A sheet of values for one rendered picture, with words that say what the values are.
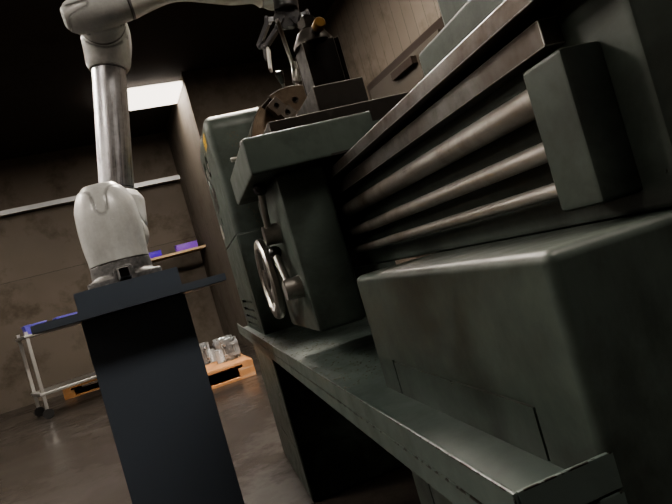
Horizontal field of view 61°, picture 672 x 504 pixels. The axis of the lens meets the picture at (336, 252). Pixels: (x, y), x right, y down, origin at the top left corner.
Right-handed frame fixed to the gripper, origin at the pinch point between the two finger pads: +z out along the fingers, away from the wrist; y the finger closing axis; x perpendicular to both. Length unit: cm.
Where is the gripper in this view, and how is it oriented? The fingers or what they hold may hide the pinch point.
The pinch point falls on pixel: (292, 64)
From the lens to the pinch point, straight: 180.6
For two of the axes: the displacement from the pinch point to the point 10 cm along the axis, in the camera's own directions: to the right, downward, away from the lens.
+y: 9.9, -1.1, -1.0
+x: 1.1, 0.4, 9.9
